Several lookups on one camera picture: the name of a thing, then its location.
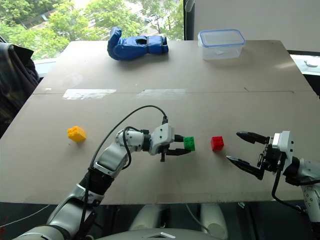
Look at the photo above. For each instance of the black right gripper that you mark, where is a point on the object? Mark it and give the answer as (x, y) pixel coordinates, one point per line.
(271, 160)

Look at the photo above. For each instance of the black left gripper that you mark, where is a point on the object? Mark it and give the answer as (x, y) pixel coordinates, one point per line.
(169, 146)

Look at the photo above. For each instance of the green toy brick cube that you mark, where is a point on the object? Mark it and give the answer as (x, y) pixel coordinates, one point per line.
(189, 144)

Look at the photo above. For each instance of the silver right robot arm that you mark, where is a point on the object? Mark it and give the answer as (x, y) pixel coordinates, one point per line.
(311, 170)

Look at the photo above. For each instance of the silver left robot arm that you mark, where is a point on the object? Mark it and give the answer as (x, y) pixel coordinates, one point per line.
(112, 155)

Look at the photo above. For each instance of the red toy brick cube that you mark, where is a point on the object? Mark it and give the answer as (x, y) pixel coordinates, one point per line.
(217, 144)

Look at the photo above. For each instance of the white rounded robot leg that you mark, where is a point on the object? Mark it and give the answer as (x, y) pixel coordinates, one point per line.
(147, 217)
(215, 220)

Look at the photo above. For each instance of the yellow toy brick cube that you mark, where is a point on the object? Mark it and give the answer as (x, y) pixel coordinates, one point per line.
(77, 134)

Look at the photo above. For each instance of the clear tape strip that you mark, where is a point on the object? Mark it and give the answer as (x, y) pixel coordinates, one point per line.
(88, 94)

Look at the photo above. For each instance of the clear container with blue lid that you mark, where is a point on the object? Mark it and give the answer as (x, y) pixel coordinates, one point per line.
(221, 46)

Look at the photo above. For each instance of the small white round object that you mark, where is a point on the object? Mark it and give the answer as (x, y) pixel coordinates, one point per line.
(311, 63)

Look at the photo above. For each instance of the blue boxing glove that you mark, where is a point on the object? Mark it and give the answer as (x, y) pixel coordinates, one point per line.
(132, 47)

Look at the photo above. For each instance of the dark plaid jacket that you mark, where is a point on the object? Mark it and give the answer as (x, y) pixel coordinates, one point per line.
(15, 82)

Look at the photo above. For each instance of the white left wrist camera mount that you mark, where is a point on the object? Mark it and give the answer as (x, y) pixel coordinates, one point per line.
(162, 136)

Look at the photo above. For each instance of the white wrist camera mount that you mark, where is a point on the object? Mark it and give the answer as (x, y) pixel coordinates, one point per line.
(162, 136)
(286, 142)

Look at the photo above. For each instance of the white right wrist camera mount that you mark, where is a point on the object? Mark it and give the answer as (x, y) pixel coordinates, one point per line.
(286, 142)

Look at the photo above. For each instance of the black window frame post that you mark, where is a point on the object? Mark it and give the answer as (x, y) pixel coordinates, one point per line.
(188, 17)

